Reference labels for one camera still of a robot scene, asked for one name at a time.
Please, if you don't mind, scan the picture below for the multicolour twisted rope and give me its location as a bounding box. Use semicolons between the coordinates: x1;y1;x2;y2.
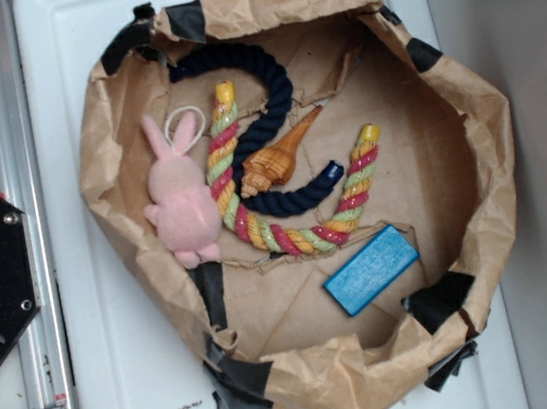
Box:
194;62;396;268

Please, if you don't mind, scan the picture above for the aluminium extrusion rail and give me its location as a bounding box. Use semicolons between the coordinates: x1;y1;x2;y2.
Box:
0;0;79;409

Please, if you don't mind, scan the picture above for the blue wooden block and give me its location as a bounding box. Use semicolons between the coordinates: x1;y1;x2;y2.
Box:
323;224;420;317

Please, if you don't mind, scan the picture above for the brown paper bag bin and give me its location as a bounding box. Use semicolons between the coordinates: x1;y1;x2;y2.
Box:
80;0;516;409

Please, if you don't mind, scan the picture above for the orange conch seashell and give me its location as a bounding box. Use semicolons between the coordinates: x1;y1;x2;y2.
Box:
240;105;324;198

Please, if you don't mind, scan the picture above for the pink plush bunny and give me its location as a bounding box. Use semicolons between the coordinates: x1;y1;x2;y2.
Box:
141;106;222;269

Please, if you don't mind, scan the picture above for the white plastic tray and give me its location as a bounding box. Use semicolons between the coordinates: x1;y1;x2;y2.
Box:
13;0;528;409

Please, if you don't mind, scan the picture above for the navy blue twisted rope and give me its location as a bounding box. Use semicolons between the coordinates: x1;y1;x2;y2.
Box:
165;35;351;232

